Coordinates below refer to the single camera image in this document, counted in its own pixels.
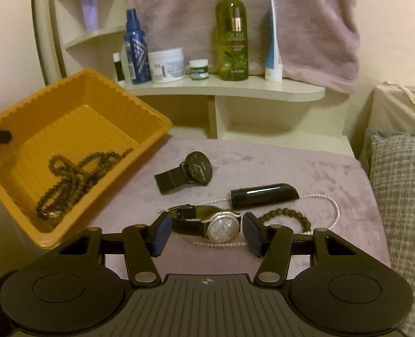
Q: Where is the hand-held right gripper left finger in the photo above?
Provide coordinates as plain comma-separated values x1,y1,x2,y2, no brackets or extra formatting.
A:
55,214,173,286

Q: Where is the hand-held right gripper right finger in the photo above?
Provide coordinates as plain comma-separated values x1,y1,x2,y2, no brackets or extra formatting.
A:
242,212,363,284

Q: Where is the silver watch black leather strap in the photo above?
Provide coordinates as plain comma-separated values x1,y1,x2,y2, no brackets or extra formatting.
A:
165,205,244,241

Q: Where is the glossy black case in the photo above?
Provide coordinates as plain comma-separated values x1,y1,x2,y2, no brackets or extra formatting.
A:
230,183,300,210

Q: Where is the brown bead bracelet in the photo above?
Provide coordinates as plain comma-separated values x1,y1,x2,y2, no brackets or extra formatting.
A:
257,208,313,236

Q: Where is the black mesh strap watch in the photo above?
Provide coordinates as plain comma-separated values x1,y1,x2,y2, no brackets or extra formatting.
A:
154,152,213,194

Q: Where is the white pearl necklace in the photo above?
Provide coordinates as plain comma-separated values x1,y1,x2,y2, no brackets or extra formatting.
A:
157,191,340,248

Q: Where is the orange plastic tray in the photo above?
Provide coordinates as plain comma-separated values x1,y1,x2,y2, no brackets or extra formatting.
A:
0,69,173,250

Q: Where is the reddish brown bead strand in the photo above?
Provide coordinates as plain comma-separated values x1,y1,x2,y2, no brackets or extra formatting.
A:
36,195,67,220

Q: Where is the long brown bead necklace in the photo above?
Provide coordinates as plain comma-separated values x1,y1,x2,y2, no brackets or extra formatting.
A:
35,147,135,215

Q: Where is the purple plush table blanket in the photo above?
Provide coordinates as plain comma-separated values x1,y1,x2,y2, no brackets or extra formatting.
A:
86,137,391,272

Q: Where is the white capped lip balm stick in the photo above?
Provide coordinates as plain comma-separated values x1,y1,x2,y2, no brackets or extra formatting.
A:
112,53,125,82

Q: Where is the cream wooden shelf unit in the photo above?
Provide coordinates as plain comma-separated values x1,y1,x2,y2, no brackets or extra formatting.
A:
32,0,352,158

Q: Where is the grey plaid pillow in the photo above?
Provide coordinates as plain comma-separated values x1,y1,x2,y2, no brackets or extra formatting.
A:
360,130,415,337

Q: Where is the lilac tube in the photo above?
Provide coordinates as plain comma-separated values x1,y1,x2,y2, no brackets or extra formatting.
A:
79,0,99,31

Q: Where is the blue spray bottle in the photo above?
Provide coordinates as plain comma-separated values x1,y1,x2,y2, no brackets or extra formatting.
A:
124,9,152,85

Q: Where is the small green label jar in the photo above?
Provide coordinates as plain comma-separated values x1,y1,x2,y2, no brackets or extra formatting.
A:
189,60,208,81

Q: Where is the white cream jar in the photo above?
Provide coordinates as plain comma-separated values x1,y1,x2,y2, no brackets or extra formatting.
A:
148,47,186,84

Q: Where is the blue and white tube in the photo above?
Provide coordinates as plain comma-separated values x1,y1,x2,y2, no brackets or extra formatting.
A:
265,0,283,82

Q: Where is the olive green spray bottle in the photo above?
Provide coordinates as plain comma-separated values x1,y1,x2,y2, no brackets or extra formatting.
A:
215,0,248,81

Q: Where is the cream pillow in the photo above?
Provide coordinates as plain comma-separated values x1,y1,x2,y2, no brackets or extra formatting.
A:
367,81,415,137

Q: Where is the purple hanging towel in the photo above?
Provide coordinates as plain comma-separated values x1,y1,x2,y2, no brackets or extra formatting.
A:
123,0,361,95

